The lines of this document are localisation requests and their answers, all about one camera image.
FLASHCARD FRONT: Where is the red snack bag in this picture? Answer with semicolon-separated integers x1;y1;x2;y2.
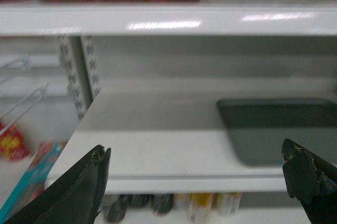
1;124;32;162

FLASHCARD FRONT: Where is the white upper shelf board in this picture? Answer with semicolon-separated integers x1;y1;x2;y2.
1;0;336;36

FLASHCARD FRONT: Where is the white perforated shelf upright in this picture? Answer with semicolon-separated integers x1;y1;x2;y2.
57;35;101;120

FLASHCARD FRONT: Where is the teal snack packet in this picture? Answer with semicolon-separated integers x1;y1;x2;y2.
1;141;67;223

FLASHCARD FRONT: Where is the white middle shelf board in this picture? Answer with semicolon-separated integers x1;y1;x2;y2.
46;90;336;194

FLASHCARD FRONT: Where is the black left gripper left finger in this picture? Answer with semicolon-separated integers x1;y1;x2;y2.
4;145;111;223

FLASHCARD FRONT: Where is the grey rectangular serving tray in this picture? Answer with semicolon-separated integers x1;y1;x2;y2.
216;98;336;167

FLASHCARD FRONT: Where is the yellow label drink bottle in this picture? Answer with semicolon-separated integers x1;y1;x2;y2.
187;193;214;223

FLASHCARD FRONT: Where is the white shelf board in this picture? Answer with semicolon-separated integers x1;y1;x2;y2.
46;90;336;194
1;0;336;36

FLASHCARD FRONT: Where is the dark drink bottle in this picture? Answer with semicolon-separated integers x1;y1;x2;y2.
151;194;173;215

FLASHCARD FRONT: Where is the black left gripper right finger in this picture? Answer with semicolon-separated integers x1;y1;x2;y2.
282;139;336;223

